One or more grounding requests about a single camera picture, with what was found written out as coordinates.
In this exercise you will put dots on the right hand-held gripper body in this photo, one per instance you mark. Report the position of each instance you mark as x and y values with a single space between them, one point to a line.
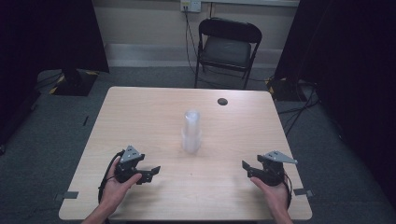
273 168

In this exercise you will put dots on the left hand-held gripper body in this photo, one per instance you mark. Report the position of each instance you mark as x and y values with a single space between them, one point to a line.
129 161

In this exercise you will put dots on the stack of clear plastic cups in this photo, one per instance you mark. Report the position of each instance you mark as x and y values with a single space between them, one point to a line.
191 133

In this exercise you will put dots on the person's right hand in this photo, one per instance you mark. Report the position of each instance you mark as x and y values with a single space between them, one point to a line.
274 194

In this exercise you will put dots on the person's left hand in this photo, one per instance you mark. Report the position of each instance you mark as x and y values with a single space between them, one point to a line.
116 189

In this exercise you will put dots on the grey tape strip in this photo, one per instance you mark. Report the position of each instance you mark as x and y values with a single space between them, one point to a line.
67 196
302 192

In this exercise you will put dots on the black table grommet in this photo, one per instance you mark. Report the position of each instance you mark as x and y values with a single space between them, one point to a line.
222 101

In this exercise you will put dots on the black stand base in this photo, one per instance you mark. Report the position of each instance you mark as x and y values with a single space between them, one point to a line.
74 81
281 87

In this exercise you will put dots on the black folding chair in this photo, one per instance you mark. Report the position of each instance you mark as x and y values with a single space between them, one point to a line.
226 49

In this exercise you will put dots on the dark curtain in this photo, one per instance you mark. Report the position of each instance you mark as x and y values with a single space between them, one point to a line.
46 34
348 62

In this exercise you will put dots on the white wall socket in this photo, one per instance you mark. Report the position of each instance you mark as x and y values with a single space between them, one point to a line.
190 5

